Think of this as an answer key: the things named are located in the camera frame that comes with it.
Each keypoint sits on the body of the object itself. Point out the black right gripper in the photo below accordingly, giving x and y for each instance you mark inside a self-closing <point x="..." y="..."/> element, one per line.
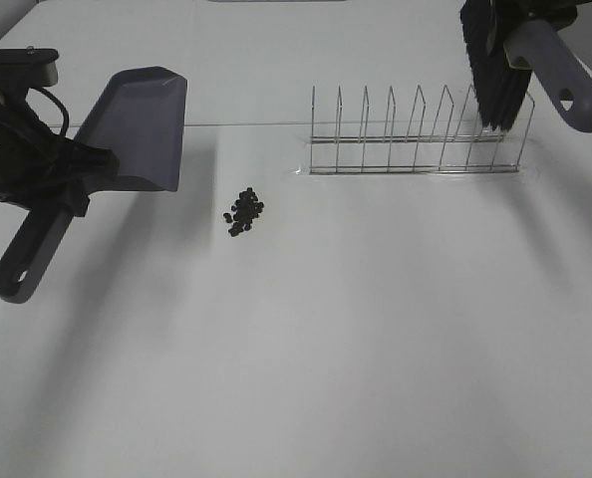
<point x="559" y="13"/>

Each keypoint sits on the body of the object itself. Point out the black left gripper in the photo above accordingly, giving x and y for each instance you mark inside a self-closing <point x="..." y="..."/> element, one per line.
<point x="34" y="160"/>

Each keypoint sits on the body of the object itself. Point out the purple plastic dustpan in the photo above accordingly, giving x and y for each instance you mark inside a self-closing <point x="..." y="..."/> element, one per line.
<point x="139" y="116"/>

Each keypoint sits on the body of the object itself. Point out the pile of coffee beans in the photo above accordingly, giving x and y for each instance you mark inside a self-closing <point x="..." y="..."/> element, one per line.
<point x="245" y="209"/>

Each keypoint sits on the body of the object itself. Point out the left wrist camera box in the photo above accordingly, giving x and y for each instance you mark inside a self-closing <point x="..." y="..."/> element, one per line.
<point x="27" y="68"/>

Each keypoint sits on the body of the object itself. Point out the metal wire dish rack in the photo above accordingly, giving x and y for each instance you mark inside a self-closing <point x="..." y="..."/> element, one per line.
<point x="385" y="138"/>

